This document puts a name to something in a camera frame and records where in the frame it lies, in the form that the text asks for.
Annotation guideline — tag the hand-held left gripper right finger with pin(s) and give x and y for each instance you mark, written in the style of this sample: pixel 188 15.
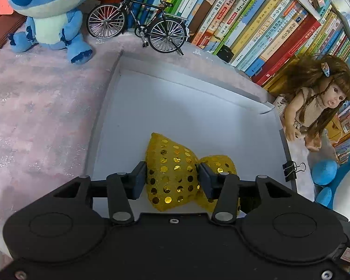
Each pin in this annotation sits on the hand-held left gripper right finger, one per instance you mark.
pixel 204 178

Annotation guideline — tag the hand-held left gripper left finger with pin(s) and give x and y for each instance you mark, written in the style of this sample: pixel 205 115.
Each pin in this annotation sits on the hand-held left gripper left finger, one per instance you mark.
pixel 139 180

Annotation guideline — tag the yellow sequined pouch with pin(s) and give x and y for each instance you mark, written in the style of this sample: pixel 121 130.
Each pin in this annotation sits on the yellow sequined pouch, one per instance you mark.
pixel 172 175

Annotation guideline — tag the grey shallow box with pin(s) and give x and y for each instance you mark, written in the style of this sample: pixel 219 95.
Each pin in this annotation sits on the grey shallow box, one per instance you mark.
pixel 192 108

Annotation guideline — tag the black binder clip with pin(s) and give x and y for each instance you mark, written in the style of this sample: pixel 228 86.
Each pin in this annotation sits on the black binder clip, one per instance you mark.
pixel 289 171

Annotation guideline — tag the pink fuzzy blanket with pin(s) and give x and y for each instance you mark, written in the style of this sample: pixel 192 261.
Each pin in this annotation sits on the pink fuzzy blanket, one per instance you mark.
pixel 46 108

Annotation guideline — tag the long-haired brown doll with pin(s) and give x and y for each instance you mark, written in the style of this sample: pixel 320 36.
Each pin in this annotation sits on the long-haired brown doll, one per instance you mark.
pixel 315 105

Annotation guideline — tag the yellow cardboard box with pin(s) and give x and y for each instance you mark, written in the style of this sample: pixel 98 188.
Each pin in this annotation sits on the yellow cardboard box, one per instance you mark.
pixel 336 129

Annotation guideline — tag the blue white-bellied plush toy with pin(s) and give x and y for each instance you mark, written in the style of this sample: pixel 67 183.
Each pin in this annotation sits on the blue white-bellied plush toy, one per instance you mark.
pixel 347 186

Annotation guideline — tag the black model bicycle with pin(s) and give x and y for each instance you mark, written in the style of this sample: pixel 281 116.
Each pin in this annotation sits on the black model bicycle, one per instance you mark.
pixel 163 32

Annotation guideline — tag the row of upright books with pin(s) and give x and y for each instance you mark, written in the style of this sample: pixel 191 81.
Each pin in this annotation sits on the row of upright books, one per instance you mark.
pixel 250 20

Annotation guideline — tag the blue alien plush toy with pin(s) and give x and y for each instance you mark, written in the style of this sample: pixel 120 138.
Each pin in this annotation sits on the blue alien plush toy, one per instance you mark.
pixel 55 26

